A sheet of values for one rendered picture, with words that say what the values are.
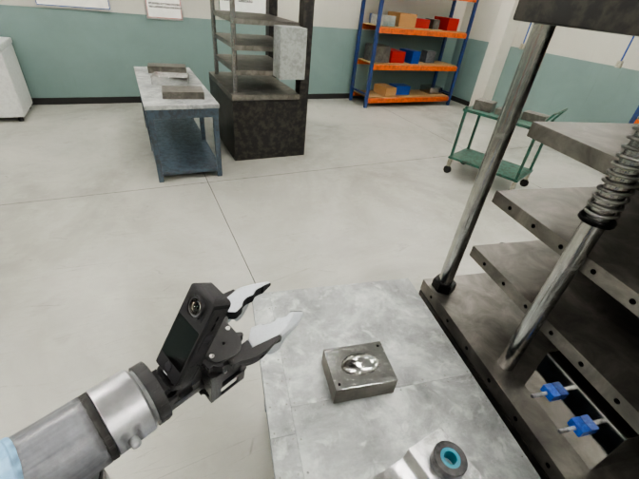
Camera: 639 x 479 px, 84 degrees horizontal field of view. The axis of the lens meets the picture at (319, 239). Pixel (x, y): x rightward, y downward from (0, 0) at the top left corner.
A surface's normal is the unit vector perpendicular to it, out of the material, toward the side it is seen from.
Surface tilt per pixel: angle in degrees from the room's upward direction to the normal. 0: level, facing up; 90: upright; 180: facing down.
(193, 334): 60
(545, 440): 0
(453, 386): 0
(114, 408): 26
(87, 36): 90
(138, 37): 90
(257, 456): 0
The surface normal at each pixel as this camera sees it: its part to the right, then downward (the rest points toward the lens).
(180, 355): -0.51, -0.07
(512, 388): 0.09, -0.82
